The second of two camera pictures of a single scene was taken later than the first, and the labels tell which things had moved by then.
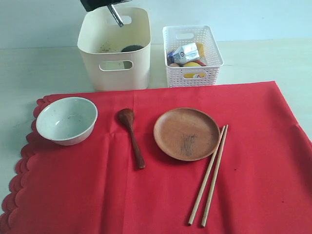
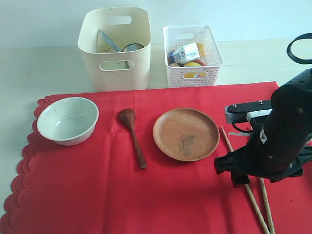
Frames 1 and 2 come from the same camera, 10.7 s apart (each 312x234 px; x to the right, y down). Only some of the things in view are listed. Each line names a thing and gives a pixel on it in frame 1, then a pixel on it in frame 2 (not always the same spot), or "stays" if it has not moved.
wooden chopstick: [215, 176] -> [268, 206]
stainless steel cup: [127, 65] stays
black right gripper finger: [91, 5] -> [275, 153]
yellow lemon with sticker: [193, 75] stays
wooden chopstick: [205, 178] -> [248, 189]
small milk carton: [182, 54] stays
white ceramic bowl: [67, 121] stays
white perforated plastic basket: [210, 55] stays
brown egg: [174, 65] stays
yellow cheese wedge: [201, 49] stays
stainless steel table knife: [115, 15] -> [101, 33]
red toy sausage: [202, 64] stays
